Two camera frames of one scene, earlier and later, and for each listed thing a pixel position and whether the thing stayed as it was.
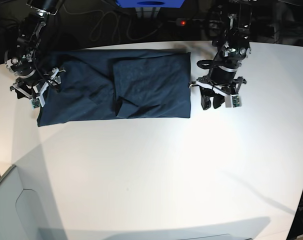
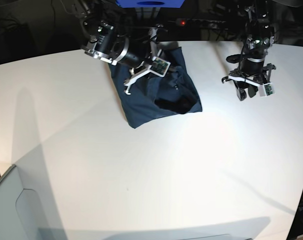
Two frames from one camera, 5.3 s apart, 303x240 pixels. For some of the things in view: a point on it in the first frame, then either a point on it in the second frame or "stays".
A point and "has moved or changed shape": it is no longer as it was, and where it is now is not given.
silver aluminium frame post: [147, 13] stays
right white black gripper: [226, 90] to [260, 79]
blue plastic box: [149, 4] stays
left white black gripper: [36, 89] to [141, 66]
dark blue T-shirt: [106, 85] has moved or changed shape
